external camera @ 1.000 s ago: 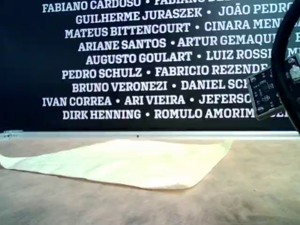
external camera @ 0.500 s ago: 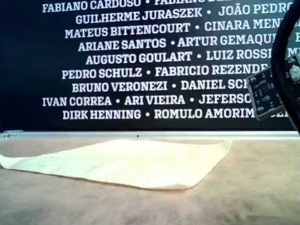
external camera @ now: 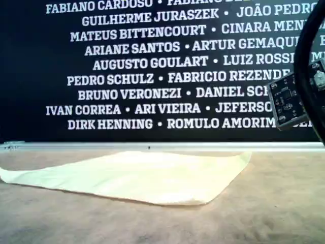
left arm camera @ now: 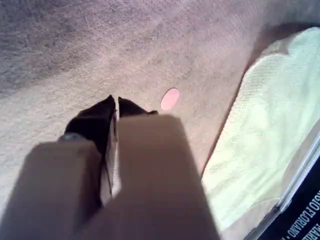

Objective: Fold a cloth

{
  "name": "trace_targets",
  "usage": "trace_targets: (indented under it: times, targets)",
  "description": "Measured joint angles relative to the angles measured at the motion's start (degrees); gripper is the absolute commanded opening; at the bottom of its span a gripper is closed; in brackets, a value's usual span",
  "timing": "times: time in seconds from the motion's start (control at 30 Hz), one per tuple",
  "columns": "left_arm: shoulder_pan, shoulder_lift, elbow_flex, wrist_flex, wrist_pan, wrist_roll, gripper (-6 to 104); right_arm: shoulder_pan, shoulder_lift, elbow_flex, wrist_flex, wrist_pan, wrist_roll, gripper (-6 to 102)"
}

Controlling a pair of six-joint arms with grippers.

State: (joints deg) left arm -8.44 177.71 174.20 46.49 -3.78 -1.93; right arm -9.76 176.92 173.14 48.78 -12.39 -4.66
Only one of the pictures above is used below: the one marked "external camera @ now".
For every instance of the black banner with white names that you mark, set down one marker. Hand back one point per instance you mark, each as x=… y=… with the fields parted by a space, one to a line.
x=38 y=76

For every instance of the pale yellow cloth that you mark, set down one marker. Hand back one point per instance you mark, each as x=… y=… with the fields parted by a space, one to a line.
x=127 y=175

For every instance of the brown felt table mat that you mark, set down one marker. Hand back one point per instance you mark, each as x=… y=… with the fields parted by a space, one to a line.
x=254 y=216

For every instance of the aluminium back frame rail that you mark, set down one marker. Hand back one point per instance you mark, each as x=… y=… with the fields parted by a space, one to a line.
x=177 y=146

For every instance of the black camera circuit board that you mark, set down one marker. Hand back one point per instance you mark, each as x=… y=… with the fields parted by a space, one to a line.
x=287 y=101

